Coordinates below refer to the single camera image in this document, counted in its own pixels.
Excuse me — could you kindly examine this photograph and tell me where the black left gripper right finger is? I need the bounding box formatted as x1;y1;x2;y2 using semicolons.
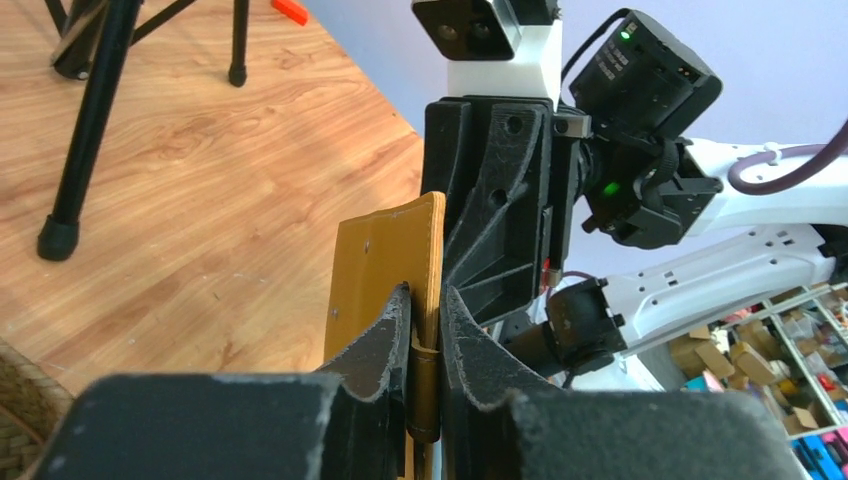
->
440;287;802;479

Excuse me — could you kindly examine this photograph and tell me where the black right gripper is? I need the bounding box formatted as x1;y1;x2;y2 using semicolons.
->
421;97;624;381

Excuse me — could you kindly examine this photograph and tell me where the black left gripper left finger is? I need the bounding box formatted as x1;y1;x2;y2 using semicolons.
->
34;284;411;479

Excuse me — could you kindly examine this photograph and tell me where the yellow leather card holder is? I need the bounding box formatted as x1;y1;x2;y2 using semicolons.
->
320;192;446;479

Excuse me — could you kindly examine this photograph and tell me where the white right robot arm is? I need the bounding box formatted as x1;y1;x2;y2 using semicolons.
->
412;1;847;379

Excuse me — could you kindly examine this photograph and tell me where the red toy block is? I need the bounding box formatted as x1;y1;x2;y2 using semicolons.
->
270;0;310;26

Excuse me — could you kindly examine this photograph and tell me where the woven straw divided tray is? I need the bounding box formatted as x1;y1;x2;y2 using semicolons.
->
1;341;74;479

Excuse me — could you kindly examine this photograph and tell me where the black music stand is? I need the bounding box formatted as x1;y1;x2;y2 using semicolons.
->
36;0;252;263

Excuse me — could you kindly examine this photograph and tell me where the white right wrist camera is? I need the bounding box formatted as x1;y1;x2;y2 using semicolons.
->
411;0;563;104

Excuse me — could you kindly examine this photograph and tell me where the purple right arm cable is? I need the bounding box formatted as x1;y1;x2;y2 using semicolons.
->
727;119;848;197

